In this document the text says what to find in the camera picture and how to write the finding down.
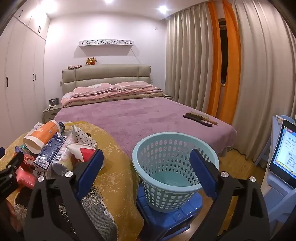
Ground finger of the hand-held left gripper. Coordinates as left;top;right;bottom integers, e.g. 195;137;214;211
0;146;25;202

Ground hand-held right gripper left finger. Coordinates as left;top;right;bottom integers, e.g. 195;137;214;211
24;148;116;241

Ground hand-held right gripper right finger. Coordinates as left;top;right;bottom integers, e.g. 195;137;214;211
190;149;271;241

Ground red box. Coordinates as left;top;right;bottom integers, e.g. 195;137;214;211
15;146;37;172

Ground red and white packet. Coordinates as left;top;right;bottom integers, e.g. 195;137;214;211
67;142;104;172

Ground pink soft pack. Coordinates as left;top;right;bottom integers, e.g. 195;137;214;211
15;168;37;190

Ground white and yellow tube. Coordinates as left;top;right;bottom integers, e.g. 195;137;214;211
52;145;74;178

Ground white polka dot packet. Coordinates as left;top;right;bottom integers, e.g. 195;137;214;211
70;126;98;149

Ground blue drink carton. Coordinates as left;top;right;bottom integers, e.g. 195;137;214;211
34;134;67;179

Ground white paper packet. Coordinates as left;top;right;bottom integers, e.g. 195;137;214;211
30;122;45;135

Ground orange and white bottle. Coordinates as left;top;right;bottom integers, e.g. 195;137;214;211
23;119;65;155

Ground teal plastic laundry basket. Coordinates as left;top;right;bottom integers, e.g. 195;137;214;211
132;132;220;213

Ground yellow printed blanket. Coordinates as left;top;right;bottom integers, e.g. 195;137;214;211
0;120;145;241

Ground black comb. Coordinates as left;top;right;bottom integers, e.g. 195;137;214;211
183;113;213;127

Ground wooden brush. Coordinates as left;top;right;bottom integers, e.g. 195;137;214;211
186;112;218;126

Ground blue plastic stool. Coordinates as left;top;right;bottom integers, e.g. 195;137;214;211
136;191;204;241

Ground pink folded quilt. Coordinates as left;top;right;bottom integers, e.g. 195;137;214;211
61;87;163;107

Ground purple bedspread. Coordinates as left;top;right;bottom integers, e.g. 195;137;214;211
53;96;237;160

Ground pale blue tablet stand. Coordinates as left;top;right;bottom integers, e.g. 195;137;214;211
261;162;296;223

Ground pink pillow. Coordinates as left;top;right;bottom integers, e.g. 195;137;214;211
72;83;115;95
113;82;154;91

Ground beige upholstered headboard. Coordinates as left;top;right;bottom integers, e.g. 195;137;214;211
61;64;152;96

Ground white wardrobe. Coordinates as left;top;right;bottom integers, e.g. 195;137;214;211
0;2;50;151

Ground orange curtain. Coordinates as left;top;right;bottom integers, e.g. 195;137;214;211
206;0;226;118
217;0;242;127

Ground beige curtain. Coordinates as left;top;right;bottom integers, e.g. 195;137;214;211
165;5;222;112
231;0;296;169

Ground dark window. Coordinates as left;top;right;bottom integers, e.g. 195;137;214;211
218;19;229;86

